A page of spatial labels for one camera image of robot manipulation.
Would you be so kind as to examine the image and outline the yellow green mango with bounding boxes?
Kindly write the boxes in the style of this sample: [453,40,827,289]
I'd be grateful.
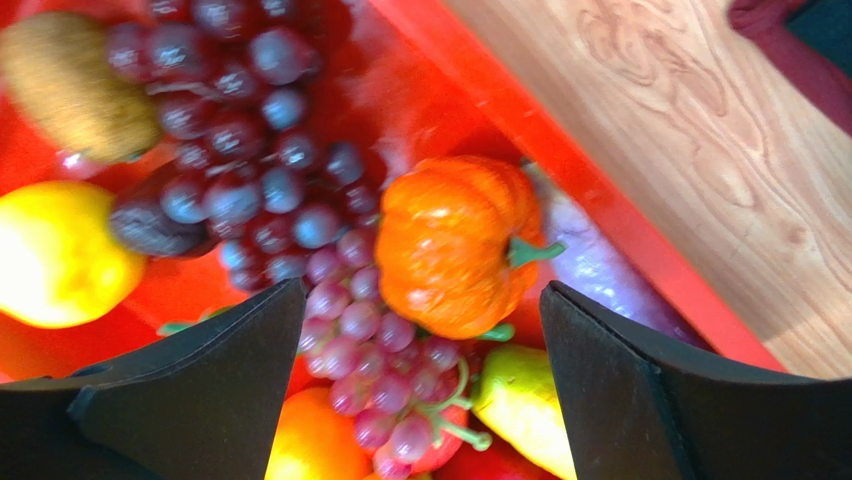
[472,344,577,479]

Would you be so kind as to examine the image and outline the orange fruit front left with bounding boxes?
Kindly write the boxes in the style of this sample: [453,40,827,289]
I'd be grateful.
[265,387,372,480]

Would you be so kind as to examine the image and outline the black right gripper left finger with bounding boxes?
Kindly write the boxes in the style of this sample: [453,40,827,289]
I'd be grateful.
[1,280,305,479]

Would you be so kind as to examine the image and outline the brown kiwi fruit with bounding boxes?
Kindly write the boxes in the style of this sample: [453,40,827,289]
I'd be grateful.
[1,11,162,163]

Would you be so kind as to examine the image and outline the light purple grape bunch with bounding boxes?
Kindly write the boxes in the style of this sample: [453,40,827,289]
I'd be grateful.
[299,227,493,479]

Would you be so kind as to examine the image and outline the purple eggplant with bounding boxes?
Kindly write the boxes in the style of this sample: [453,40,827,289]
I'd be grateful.
[521,159,710,350]

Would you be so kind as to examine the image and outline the small orange pumpkin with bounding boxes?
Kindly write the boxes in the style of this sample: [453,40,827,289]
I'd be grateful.
[375,155,565,340]

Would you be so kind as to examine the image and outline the yellow pear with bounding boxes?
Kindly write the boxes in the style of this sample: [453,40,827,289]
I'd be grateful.
[1,180,148,329]

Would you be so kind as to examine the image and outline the folded black red clothes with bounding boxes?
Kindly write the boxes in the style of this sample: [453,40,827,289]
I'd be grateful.
[727,1,851,134]

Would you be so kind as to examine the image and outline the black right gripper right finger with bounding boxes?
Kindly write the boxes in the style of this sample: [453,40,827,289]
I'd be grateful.
[539,281,851,479]

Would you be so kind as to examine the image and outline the dark purple grape bunch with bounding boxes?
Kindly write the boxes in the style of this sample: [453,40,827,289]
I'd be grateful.
[106,1,378,292]

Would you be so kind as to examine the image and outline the red plastic tray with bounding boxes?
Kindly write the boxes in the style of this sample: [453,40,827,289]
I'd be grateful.
[0,0,787,480]

